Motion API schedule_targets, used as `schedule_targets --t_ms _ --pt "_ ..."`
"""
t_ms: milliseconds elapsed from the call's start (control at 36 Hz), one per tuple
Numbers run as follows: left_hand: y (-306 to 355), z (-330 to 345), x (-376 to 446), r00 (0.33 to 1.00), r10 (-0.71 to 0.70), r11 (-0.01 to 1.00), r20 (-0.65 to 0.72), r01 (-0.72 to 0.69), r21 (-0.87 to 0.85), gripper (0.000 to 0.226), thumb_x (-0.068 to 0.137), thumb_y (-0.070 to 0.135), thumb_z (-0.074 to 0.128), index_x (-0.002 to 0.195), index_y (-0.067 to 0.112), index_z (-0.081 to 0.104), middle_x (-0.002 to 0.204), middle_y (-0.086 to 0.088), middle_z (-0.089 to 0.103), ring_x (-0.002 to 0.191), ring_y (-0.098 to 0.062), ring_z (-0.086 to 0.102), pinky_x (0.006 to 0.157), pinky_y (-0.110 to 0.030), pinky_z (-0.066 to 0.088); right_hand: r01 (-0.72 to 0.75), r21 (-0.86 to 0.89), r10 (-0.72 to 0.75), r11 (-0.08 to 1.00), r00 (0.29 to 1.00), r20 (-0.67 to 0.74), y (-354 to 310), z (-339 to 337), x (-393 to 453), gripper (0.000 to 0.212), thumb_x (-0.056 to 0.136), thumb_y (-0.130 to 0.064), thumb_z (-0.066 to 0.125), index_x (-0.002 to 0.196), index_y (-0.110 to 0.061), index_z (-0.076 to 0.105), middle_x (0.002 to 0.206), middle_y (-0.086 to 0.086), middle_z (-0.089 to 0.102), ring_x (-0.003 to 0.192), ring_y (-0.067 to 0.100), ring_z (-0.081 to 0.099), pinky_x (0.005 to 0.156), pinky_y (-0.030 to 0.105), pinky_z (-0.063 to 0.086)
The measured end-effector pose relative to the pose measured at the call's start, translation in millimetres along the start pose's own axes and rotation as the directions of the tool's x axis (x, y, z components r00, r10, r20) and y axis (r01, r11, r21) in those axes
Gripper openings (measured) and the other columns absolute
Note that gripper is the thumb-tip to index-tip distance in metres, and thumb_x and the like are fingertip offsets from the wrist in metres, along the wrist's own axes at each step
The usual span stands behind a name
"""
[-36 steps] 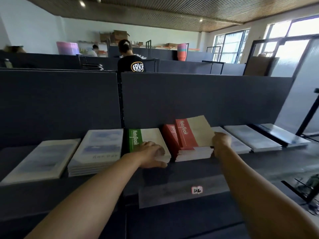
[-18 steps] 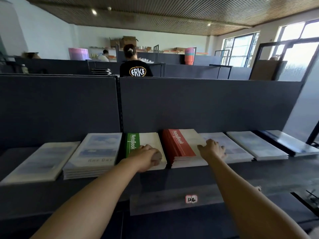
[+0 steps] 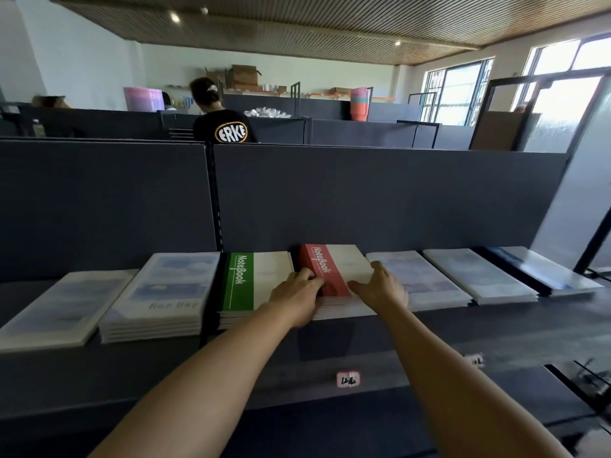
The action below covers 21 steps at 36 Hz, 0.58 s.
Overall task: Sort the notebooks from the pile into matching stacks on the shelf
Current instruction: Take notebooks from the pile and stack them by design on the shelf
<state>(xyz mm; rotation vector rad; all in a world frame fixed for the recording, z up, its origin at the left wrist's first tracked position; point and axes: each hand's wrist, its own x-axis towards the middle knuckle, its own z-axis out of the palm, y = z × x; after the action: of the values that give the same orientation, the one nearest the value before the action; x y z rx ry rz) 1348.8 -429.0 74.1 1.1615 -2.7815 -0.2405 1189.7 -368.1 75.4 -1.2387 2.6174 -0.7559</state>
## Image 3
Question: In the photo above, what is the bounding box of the stack of coloured plastic buckets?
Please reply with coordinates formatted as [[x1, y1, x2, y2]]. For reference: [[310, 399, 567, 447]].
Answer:
[[350, 87, 373, 122]]

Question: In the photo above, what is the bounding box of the brown cardboard sheet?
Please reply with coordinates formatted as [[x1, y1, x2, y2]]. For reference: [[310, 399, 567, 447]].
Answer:
[[470, 111, 543, 151]]

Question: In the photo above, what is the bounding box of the person's right hand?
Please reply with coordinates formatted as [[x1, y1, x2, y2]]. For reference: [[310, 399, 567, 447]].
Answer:
[[347, 260, 411, 314]]

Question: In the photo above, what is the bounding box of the person's left forearm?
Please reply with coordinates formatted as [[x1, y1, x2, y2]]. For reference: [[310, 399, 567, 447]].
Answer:
[[87, 302, 306, 458]]

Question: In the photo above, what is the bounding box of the stack of white notebooks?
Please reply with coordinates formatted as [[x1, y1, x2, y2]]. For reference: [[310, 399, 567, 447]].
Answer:
[[313, 295, 379, 321]]

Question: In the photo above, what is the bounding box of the person's left hand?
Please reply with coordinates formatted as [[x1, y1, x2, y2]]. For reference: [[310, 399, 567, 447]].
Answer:
[[269, 269, 326, 329]]

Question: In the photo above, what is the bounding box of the grey shelf back panel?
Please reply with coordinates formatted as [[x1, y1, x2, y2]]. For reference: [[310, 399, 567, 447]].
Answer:
[[0, 137, 219, 283], [213, 143, 572, 264]]

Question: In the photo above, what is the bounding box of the stack of light blue notebooks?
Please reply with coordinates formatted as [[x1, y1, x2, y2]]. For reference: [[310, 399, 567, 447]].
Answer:
[[423, 248, 539, 306]]

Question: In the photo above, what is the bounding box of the black slotted shelf upright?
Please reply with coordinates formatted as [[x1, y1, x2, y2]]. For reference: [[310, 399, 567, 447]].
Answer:
[[205, 142, 225, 253]]

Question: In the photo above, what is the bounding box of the stack of pale blue notebooks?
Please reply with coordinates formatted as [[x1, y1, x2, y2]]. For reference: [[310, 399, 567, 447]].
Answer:
[[0, 269, 140, 354]]

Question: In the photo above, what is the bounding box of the black framed window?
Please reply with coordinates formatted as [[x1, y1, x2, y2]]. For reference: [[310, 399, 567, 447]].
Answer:
[[422, 59, 495, 127], [522, 35, 611, 103]]

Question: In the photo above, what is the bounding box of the stack of pink plastic basins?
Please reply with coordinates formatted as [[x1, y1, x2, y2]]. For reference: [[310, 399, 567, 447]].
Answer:
[[123, 86, 166, 112]]

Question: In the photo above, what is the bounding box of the person's right forearm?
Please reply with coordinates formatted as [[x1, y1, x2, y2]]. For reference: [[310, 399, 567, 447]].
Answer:
[[388, 302, 573, 458]]

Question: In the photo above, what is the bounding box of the large brown cardboard box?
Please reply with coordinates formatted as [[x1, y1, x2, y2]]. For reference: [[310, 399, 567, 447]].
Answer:
[[231, 65, 262, 89]]

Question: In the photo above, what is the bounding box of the black framed glass panel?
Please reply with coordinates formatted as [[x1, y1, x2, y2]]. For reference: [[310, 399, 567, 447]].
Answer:
[[469, 66, 611, 153]]

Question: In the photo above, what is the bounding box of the stack of dark spine notebooks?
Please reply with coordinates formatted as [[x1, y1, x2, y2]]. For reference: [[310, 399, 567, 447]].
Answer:
[[486, 246, 605, 298]]

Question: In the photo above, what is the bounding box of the red striped notebook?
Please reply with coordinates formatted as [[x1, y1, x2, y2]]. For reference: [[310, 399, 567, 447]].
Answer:
[[299, 243, 374, 299]]

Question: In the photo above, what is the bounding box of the stack of sky print notebooks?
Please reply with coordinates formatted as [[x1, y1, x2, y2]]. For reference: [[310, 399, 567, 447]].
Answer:
[[99, 252, 221, 344]]

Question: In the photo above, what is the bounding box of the stack of green striped notebooks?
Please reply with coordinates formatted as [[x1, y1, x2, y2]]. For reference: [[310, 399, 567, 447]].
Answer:
[[219, 251, 296, 330]]

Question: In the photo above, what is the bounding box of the stack of cloud print notebooks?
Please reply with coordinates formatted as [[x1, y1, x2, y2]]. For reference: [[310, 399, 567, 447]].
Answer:
[[366, 251, 474, 312]]

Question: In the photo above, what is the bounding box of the pile of white bowls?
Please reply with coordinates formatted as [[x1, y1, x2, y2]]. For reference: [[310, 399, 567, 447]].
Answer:
[[243, 107, 293, 119]]

